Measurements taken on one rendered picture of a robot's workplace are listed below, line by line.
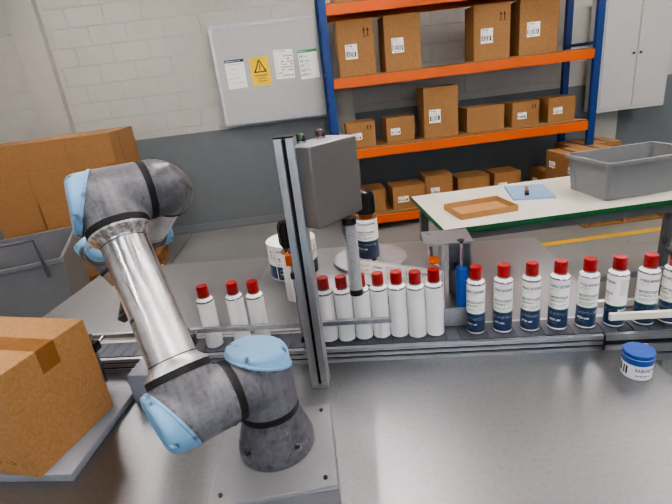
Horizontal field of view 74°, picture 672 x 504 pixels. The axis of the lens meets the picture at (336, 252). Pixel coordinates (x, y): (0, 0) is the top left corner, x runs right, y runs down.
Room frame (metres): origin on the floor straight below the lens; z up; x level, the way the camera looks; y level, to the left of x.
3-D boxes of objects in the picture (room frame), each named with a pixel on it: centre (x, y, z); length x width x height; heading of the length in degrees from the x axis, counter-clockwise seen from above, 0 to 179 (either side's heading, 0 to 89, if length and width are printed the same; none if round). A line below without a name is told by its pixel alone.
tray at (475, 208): (2.50, -0.86, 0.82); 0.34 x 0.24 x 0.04; 98
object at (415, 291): (1.14, -0.21, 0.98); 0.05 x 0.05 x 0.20
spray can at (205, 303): (1.22, 0.41, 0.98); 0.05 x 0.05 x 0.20
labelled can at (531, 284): (1.10, -0.52, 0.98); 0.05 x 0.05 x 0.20
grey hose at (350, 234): (1.06, -0.04, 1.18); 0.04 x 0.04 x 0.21
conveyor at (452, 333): (1.18, 0.11, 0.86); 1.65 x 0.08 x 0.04; 83
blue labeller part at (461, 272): (1.17, -0.35, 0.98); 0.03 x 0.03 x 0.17
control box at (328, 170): (1.09, 0.01, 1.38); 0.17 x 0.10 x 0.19; 138
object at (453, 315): (1.22, -0.32, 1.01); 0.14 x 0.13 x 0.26; 83
